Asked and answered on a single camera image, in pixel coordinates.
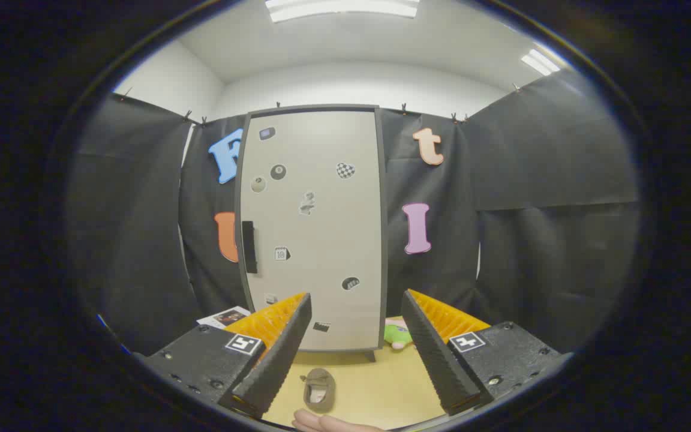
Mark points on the long ceiling light panel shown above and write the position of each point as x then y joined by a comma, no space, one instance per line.
342,7

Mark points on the black backdrop cloth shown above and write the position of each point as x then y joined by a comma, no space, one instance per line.
531,270

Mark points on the grey shoe cabinet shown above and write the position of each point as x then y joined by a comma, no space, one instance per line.
384,240

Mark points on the brown fuzzy shoe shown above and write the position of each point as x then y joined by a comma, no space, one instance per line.
320,384

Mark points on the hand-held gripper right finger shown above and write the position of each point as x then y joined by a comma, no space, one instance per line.
432,354

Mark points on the beige shoe cabinet door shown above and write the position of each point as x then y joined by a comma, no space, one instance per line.
321,252

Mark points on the small ceiling light panel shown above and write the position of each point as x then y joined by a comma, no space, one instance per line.
540,62

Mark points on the white book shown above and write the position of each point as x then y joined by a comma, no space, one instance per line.
225,317

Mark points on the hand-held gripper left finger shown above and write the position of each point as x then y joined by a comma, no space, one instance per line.
282,348

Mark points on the green and pink plush toy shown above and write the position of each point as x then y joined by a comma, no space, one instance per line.
394,337

